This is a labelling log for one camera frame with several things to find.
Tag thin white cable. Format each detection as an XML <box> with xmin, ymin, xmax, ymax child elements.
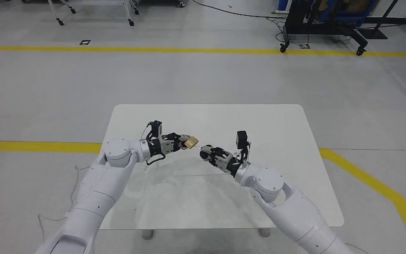
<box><xmin>37</xmin><ymin>164</ymin><xmax>91</xmax><ymax>237</ymax></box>

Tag black wheeled cart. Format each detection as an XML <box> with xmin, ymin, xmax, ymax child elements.
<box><xmin>278</xmin><ymin>0</ymin><xmax>406</xmax><ymax>57</ymax></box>

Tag white wheeled rack legs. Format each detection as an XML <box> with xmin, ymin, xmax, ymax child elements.
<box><xmin>122</xmin><ymin>0</ymin><xmax>140</xmax><ymax>27</ymax></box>
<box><xmin>46</xmin><ymin>0</ymin><xmax>77</xmax><ymax>27</ymax></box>

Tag brass padlock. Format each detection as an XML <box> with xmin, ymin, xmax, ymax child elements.
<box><xmin>184</xmin><ymin>135</ymin><xmax>200</xmax><ymax>150</ymax></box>

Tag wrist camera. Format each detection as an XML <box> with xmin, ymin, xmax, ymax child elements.
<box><xmin>235</xmin><ymin>130</ymin><xmax>252</xmax><ymax>168</ymax></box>
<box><xmin>145</xmin><ymin>120</ymin><xmax>164</xmax><ymax>141</ymax></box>

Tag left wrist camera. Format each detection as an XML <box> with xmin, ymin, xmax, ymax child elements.
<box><xmin>145</xmin><ymin>120</ymin><xmax>164</xmax><ymax>141</ymax></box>

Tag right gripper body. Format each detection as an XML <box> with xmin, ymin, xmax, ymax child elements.
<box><xmin>217</xmin><ymin>149</ymin><xmax>247</xmax><ymax>178</ymax></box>

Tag white table with rounded corners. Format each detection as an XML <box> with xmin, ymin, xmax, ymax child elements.
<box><xmin>99</xmin><ymin>104</ymin><xmax>345</xmax><ymax>241</ymax></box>

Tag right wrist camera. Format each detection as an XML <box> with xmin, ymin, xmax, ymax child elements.
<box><xmin>235</xmin><ymin>130</ymin><xmax>252</xmax><ymax>168</ymax></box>

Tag long black floor cable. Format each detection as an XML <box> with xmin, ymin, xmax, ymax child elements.
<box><xmin>192</xmin><ymin>0</ymin><xmax>288</xmax><ymax>20</ymax></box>

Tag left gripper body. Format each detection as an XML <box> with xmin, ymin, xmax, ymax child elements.
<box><xmin>146</xmin><ymin>133</ymin><xmax>175</xmax><ymax>159</ymax></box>

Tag black cable loop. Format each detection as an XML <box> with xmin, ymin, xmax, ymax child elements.
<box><xmin>145</xmin><ymin>151</ymin><xmax>167</xmax><ymax>166</ymax></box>

